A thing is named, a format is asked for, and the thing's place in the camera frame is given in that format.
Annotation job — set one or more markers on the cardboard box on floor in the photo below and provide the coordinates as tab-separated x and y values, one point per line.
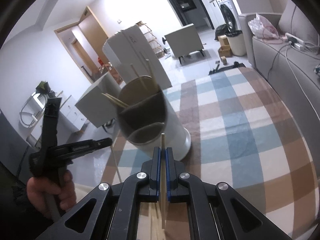
225	49

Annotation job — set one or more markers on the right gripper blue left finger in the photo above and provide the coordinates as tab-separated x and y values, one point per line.
111	211

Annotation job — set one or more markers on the white washing machine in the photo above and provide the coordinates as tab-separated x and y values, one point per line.
230	15

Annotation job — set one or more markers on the black garbage bag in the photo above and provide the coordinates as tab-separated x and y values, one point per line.
220	31

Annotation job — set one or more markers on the grey fabric sofa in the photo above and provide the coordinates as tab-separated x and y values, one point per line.
289	69

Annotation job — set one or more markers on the wooden chopstick on table edge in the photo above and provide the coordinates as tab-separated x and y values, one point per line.
116	164

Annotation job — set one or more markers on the wooden door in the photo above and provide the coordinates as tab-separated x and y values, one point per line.
94	33

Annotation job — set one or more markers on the wooden chopstick in holder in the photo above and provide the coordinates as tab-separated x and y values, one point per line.
139	77

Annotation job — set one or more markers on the wooden shelf rack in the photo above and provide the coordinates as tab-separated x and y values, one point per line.
151	38

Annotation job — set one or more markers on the bundle of wooden chopsticks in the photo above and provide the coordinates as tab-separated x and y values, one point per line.
115	100

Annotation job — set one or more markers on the grey cube side table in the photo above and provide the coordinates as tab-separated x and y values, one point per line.
94	105

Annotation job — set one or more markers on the person's left hand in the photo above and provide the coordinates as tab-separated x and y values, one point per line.
39	188

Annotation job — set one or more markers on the wooden chopstick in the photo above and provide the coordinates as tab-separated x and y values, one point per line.
116	164
139	77
163	180

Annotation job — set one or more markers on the black backpack on floor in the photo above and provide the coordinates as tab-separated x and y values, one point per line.
219	69

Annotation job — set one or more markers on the white power strip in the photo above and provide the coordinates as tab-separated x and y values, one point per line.
295	40

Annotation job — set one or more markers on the white cylindrical utensil holder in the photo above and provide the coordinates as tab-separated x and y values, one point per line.
148	116

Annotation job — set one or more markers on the white drawer dresser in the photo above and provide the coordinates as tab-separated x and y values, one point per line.
71	117

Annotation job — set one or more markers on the black glass door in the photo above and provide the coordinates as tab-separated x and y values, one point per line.
192	11

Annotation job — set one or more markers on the cream trash bin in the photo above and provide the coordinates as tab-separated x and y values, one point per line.
237	43

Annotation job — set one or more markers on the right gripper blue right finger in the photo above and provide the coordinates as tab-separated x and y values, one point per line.
216	211

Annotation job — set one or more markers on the checkered tablecloth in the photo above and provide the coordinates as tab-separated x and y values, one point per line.
243	134

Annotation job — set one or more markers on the white plastic bag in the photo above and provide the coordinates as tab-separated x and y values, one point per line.
261	27

